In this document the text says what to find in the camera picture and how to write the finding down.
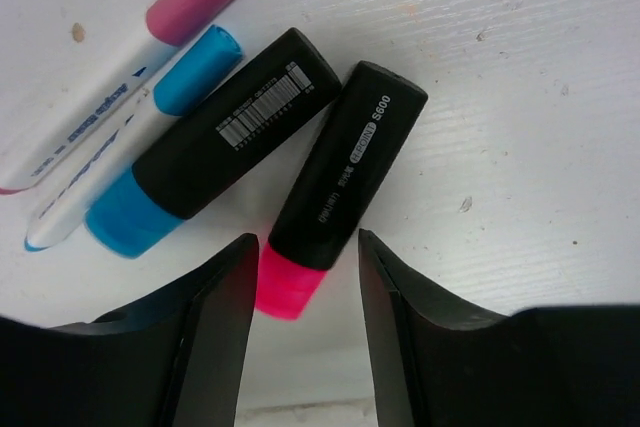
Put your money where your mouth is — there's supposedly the black highlighter pink cap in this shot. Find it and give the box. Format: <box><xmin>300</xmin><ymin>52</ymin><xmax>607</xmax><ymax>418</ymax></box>
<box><xmin>255</xmin><ymin>61</ymin><xmax>428</xmax><ymax>320</ymax></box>

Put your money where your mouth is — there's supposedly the black highlighter blue cap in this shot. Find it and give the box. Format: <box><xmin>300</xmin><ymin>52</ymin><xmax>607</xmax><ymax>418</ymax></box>
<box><xmin>85</xmin><ymin>27</ymin><xmax>342</xmax><ymax>258</ymax></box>

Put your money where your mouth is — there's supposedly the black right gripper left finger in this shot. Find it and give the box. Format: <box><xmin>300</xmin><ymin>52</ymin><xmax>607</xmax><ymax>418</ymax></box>
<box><xmin>1</xmin><ymin>234</ymin><xmax>259</xmax><ymax>426</ymax></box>

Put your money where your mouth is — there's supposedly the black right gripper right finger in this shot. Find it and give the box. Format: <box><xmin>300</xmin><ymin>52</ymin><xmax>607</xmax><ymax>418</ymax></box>
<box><xmin>358</xmin><ymin>230</ymin><xmax>639</xmax><ymax>426</ymax></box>

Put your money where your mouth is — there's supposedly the white marker pink cap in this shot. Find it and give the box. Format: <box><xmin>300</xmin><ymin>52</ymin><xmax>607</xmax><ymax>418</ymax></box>
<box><xmin>1</xmin><ymin>0</ymin><xmax>233</xmax><ymax>195</ymax></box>

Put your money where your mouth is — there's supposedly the white marker blue cap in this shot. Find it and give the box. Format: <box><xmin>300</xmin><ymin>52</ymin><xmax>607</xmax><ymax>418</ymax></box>
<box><xmin>24</xmin><ymin>25</ymin><xmax>244</xmax><ymax>252</ymax></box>

